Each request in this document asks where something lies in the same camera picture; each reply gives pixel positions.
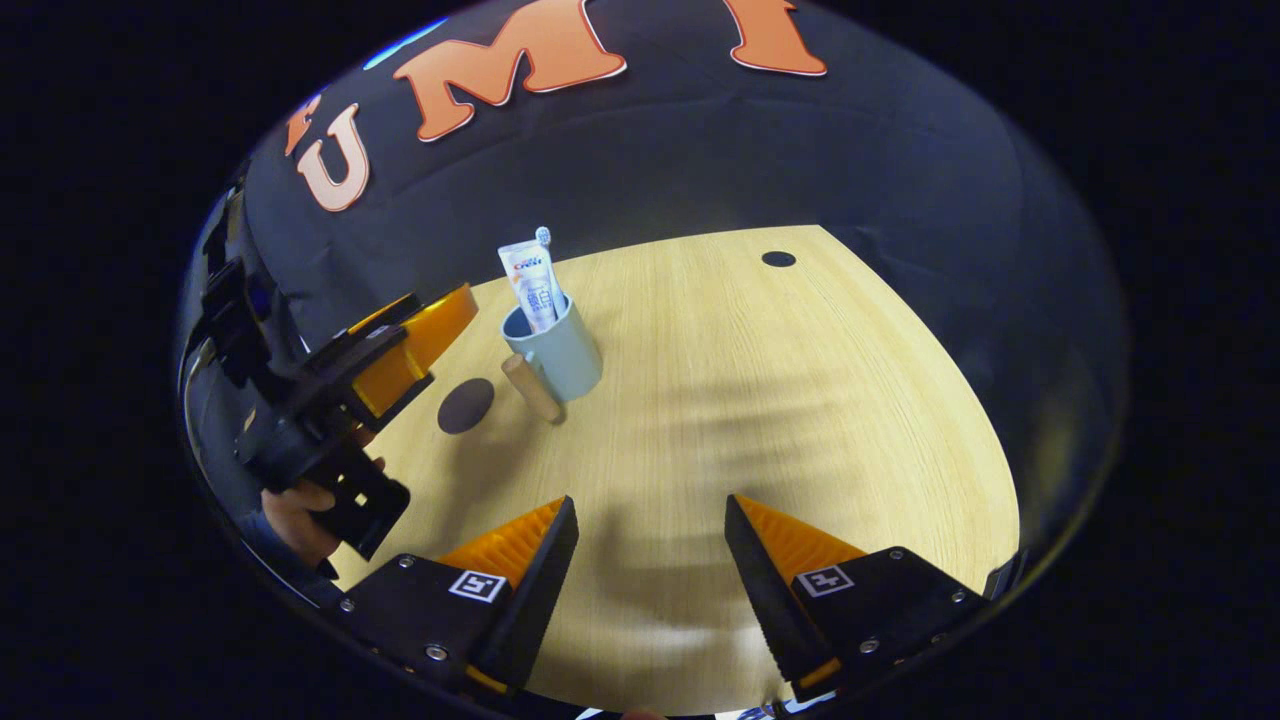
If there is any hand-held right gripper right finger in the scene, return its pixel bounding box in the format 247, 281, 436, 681
724, 494, 991, 703

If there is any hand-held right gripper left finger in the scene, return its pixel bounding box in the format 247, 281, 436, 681
333, 495, 581, 696

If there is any white toothpaste tube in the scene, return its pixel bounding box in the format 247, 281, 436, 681
497, 240, 568, 335

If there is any dark round coaster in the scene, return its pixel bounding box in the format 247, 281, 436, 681
437, 378, 496, 436

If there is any light wooden desktop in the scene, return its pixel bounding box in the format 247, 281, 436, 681
330, 225, 1021, 716

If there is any blue-grey cup with wooden handle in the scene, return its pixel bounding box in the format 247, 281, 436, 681
500, 293, 605, 426

